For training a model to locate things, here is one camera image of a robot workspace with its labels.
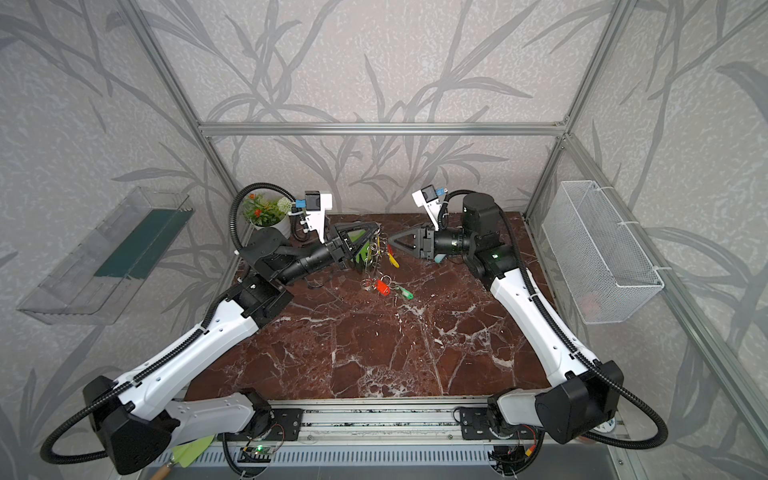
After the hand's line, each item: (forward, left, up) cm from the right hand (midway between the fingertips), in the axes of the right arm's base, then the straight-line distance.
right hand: (393, 234), depth 63 cm
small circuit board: (-36, +34, -40) cm, 64 cm away
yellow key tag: (-1, 0, -9) cm, 9 cm away
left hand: (-3, +3, +7) cm, 8 cm away
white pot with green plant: (+31, +47, -24) cm, 61 cm away
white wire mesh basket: (-7, -45, -4) cm, 45 cm away
